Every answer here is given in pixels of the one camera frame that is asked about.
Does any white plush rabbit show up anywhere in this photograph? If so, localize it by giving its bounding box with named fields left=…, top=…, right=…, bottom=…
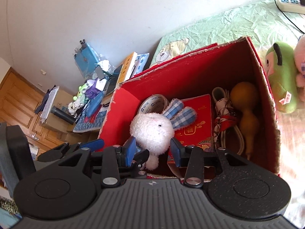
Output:
left=130, top=99, right=197, bottom=171

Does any green plush toy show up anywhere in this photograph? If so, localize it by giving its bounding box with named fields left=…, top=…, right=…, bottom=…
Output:
left=265, top=41, right=298, bottom=113

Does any pink plush rabbit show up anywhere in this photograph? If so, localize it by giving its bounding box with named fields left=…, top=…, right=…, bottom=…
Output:
left=294, top=36, right=304, bottom=87

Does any red gift envelope box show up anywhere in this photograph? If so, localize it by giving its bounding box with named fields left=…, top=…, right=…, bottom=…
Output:
left=175, top=94, right=214, bottom=152

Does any blue patterned cloth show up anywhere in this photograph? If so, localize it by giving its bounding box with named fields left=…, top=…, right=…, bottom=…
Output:
left=72, top=101, right=108, bottom=133

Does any patterned tape roll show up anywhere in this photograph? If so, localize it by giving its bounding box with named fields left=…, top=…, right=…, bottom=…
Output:
left=137, top=94, right=169, bottom=114

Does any small green plush figure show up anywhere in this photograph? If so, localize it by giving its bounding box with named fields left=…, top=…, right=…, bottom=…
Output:
left=73, top=83, right=89, bottom=101

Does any smartphone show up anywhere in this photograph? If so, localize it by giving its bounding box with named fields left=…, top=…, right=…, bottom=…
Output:
left=105, top=64, right=123, bottom=95

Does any wooden cabinet door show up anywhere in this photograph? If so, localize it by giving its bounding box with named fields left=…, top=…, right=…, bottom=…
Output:
left=1, top=68, right=63, bottom=154

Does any orange book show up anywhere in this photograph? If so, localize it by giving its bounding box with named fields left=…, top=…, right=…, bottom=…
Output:
left=117, top=52, right=137, bottom=85

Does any brown gourd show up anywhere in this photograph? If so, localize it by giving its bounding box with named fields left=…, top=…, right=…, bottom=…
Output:
left=230, top=82, right=259, bottom=160

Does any blue plastic bag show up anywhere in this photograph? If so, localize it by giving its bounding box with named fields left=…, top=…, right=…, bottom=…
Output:
left=74, top=39, right=104, bottom=80

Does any red cardboard box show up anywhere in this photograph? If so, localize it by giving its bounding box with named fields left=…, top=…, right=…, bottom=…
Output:
left=99, top=37, right=280, bottom=174

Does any cartoon print bed sheet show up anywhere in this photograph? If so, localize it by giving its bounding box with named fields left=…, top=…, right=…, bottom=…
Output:
left=151, top=0, right=304, bottom=228

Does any white power strip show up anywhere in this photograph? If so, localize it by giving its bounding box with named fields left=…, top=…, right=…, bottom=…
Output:
left=276, top=0, right=305, bottom=15

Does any red white cord bundle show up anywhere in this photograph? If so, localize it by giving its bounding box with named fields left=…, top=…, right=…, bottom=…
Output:
left=212, top=86, right=246, bottom=156

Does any black charging cable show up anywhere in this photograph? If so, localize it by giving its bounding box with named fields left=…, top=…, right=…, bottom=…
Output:
left=273, top=0, right=305, bottom=35

